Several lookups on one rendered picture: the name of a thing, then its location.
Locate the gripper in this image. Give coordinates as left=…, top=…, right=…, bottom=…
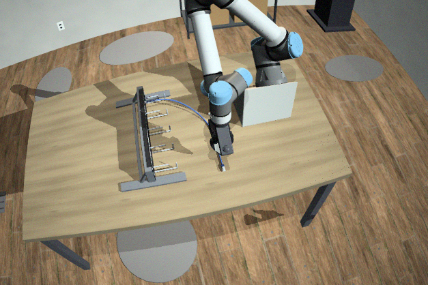
left=208, top=119, right=233, bottom=155

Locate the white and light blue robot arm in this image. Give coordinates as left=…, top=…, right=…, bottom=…
left=186, top=0, right=303, bottom=156

